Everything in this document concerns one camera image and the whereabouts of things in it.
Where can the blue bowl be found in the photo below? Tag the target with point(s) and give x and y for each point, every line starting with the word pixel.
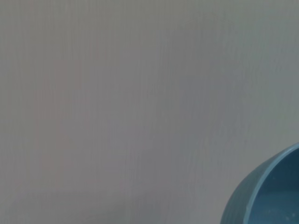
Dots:
pixel 273 191

